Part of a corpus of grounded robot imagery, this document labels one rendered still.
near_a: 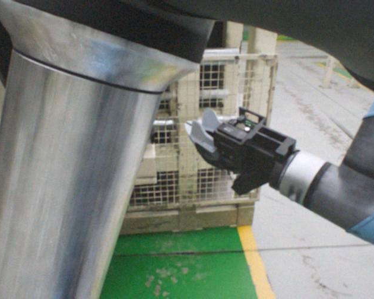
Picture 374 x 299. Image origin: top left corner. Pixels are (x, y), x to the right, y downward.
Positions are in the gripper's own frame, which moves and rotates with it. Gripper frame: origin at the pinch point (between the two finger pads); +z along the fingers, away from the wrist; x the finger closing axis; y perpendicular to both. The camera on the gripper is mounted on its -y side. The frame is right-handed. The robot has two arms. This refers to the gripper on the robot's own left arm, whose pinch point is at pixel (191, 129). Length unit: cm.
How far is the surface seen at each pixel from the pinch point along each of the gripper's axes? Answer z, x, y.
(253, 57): 25, -61, -25
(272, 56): 21, -67, -27
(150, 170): 12.3, 4.5, -17.4
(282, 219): 4, -64, -130
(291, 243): -9, -51, -123
